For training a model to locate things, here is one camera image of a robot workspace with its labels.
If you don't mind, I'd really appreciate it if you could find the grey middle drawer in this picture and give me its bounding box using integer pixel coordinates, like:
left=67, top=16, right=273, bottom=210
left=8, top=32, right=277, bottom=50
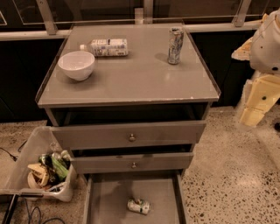
left=71, top=152, right=193, bottom=174

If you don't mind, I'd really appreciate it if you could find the yellow packet in bin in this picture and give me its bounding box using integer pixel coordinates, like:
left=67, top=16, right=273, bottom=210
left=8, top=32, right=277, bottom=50
left=28, top=163, right=49, bottom=186

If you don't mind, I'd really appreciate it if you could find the grey top drawer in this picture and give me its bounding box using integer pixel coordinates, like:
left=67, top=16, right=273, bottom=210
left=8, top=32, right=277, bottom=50
left=52, top=121, right=206, bottom=150

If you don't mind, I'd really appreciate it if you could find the brass top drawer knob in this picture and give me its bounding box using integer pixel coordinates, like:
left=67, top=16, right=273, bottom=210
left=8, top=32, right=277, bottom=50
left=129, top=134, right=136, bottom=142

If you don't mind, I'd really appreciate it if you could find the grey bottom drawer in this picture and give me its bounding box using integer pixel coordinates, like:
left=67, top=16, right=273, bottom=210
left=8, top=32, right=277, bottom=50
left=82, top=171, right=187, bottom=224

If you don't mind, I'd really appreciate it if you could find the green bottle in bin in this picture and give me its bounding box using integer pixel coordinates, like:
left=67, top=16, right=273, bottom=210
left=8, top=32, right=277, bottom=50
left=52, top=157, right=68, bottom=181

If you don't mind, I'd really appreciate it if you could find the grey drawer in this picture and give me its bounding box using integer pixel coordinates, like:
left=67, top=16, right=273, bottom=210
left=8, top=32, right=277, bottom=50
left=52, top=121, right=206, bottom=150
left=82, top=171, right=187, bottom=224
left=71, top=152, right=193, bottom=174

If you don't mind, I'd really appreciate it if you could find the grey drawer cabinet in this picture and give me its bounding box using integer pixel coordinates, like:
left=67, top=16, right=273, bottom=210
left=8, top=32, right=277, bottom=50
left=34, top=23, right=221, bottom=176

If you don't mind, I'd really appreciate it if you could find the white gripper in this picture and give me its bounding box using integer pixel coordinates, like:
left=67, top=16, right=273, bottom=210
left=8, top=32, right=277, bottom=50
left=231, top=38, right=280, bottom=127

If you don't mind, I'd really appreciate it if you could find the lying labelled plastic bottle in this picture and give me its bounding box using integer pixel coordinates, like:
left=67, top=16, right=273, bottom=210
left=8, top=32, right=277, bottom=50
left=80, top=38, right=129, bottom=57

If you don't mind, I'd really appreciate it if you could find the clear plastic bin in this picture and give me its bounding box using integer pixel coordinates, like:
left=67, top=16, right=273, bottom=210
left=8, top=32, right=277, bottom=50
left=1, top=127, right=76, bottom=202

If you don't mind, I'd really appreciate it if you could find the green white 7up can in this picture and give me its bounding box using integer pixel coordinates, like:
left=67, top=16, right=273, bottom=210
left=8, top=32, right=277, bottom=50
left=127, top=199, right=151, bottom=215

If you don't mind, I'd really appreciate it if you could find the tall silver energy can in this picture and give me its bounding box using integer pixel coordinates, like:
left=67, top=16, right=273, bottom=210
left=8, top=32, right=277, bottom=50
left=168, top=27, right=184, bottom=65

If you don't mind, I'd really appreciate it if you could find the white ceramic bowl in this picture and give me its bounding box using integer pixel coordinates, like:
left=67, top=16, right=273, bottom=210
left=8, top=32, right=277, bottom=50
left=58, top=51, right=95, bottom=81

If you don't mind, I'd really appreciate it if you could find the metal railing frame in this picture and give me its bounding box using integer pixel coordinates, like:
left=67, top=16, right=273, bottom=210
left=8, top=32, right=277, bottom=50
left=0, top=0, right=269, bottom=41

